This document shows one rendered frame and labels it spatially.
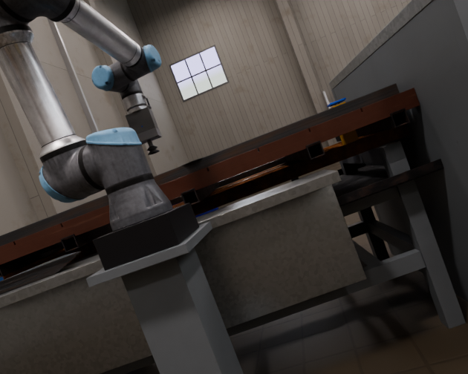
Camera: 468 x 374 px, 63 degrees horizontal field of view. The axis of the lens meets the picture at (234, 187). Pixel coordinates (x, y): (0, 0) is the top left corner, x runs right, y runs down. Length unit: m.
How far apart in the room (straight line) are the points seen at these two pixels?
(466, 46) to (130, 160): 0.84
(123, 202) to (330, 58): 10.85
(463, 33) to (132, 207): 0.87
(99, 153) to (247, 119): 10.50
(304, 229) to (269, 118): 10.09
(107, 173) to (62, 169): 0.12
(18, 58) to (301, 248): 0.94
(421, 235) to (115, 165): 1.04
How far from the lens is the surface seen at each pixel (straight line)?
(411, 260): 1.50
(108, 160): 0.92
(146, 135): 1.37
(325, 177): 1.11
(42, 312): 1.52
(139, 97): 1.40
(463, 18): 1.13
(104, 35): 1.15
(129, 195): 0.90
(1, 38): 1.06
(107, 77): 1.30
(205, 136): 11.55
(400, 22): 1.38
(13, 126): 5.13
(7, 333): 1.60
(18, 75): 1.05
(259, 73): 11.49
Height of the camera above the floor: 0.79
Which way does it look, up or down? 3 degrees down
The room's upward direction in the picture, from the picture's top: 21 degrees counter-clockwise
